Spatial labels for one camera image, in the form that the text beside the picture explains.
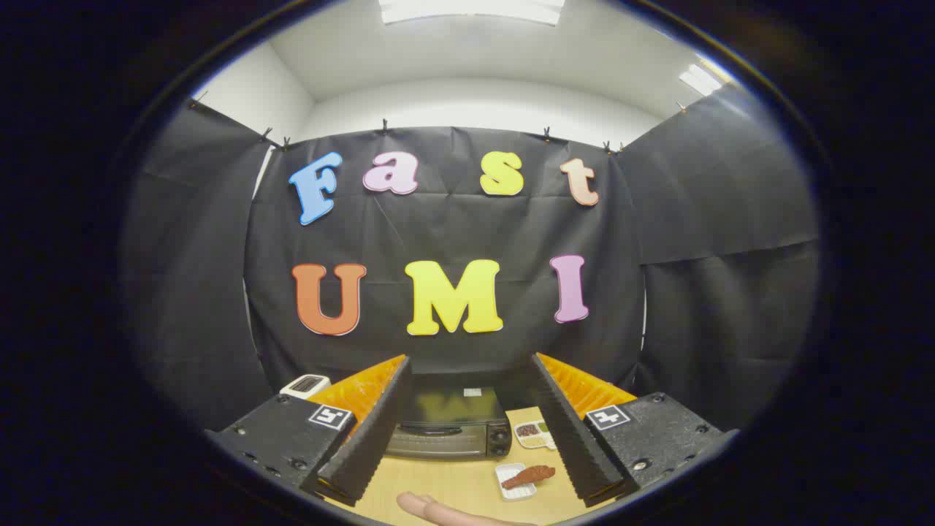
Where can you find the large ceiling light panel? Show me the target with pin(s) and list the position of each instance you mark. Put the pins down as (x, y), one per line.
(467, 9)

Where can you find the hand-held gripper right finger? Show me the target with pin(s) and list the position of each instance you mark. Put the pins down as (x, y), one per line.
(577, 438)

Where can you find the white rectangular tray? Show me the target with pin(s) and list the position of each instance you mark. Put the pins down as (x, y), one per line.
(515, 494)

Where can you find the black toaster oven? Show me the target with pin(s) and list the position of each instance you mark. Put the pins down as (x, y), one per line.
(445, 438)

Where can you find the brown meat steak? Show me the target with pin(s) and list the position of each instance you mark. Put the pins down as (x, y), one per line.
(539, 475)

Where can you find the white bread toaster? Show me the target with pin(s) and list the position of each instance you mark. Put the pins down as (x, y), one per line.
(303, 386)

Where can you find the small ceiling light panel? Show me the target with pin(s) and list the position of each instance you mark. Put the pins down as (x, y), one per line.
(700, 79)

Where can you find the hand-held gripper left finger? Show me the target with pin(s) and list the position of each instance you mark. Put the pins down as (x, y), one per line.
(369, 438)

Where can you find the white divided plate with grains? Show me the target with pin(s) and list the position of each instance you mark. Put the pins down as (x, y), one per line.
(533, 440)

